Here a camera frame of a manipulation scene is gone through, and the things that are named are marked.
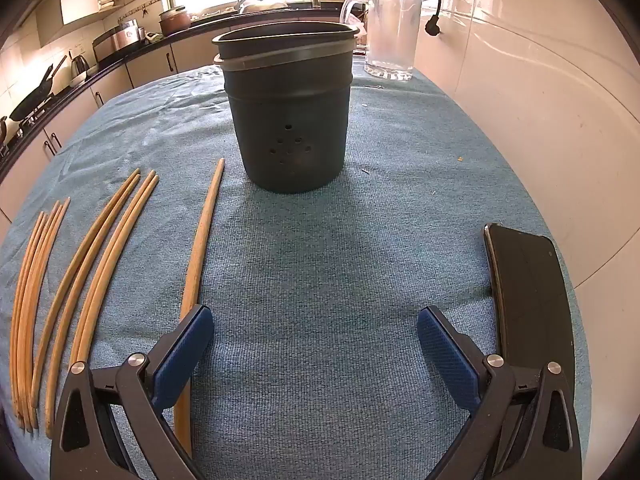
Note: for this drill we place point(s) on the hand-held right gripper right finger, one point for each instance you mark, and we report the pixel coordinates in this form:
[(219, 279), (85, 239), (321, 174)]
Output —
[(447, 355)]

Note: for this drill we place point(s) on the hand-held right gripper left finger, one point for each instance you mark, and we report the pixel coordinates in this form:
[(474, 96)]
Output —
[(182, 355)]

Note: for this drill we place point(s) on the dark grey utensil holder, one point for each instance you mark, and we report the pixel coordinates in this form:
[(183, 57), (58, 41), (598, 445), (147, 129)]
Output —
[(290, 110)]

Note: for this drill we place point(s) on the black smartphone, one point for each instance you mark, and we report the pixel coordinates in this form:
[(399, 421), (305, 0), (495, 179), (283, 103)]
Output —
[(530, 290)]

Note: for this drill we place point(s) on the blue towel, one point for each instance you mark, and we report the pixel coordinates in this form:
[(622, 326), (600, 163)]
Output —
[(325, 260)]

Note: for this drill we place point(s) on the beige kitchen counter cabinets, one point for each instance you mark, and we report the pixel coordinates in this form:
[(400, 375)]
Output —
[(150, 65)]

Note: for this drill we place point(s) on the black wok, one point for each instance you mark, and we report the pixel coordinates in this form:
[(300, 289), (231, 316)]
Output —
[(32, 97)]

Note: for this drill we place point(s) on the electric kettle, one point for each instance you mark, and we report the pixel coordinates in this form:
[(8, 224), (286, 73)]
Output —
[(79, 64)]

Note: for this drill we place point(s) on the silver kitchen appliance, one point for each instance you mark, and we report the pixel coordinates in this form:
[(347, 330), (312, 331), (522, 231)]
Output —
[(117, 37)]

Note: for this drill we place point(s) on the clear glass pitcher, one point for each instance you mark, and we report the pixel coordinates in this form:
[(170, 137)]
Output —
[(392, 35)]

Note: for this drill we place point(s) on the brown cooking pot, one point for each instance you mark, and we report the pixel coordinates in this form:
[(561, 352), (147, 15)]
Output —
[(175, 21)]

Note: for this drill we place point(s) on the beige wall cabinets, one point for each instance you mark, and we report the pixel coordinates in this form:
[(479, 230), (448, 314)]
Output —
[(80, 0)]

